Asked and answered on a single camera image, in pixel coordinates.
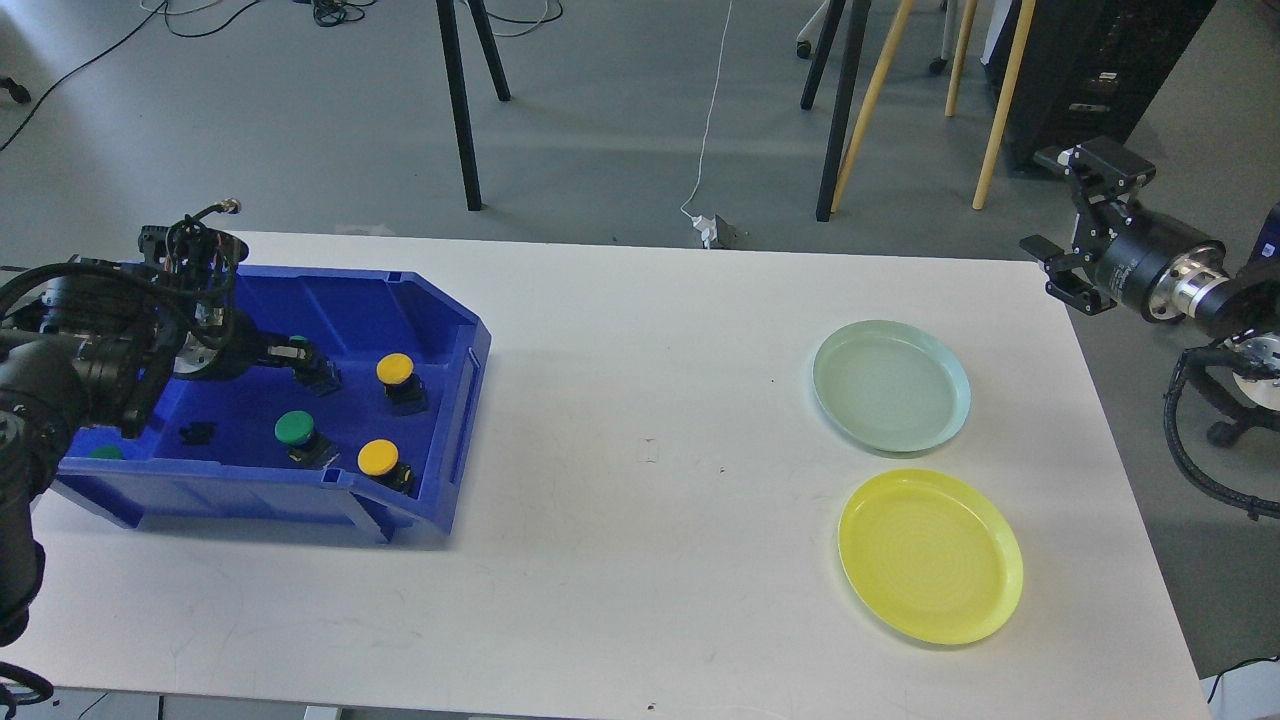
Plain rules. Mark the green button bin corner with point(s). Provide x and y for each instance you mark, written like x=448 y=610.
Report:
x=107 y=452

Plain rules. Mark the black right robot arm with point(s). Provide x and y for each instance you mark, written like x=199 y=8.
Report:
x=1239 y=320

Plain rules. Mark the yellow push button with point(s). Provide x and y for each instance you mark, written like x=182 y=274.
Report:
x=402 y=386
x=380 y=460

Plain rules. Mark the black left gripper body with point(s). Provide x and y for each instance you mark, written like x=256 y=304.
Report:
x=228 y=359

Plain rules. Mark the white power plug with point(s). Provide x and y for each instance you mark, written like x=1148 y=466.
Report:
x=715 y=233

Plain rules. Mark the black stand legs left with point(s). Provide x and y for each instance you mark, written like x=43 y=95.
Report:
x=446 y=14

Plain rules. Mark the blue plastic bin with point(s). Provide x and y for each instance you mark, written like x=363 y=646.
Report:
x=354 y=318

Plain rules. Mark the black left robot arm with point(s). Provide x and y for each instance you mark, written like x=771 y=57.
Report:
x=90 y=343

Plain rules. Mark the light green plate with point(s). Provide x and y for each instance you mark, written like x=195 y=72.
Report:
x=891 y=387

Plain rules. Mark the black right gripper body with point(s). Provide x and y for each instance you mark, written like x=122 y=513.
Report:
x=1159 y=267

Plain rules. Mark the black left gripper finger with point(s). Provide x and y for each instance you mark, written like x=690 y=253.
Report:
x=296 y=353

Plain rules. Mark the yellow plate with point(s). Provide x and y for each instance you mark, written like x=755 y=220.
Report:
x=930 y=556

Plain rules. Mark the small black part in bin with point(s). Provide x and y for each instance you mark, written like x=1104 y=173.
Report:
x=197 y=433

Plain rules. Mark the black office chair base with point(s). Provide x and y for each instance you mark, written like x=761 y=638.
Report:
x=1238 y=419

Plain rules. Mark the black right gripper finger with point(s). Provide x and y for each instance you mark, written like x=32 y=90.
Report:
x=1104 y=178
x=1064 y=281

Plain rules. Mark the green push button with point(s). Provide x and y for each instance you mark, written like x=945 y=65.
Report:
x=305 y=445
x=312 y=369

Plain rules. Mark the black computer tower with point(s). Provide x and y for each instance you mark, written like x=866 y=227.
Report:
x=1091 y=69

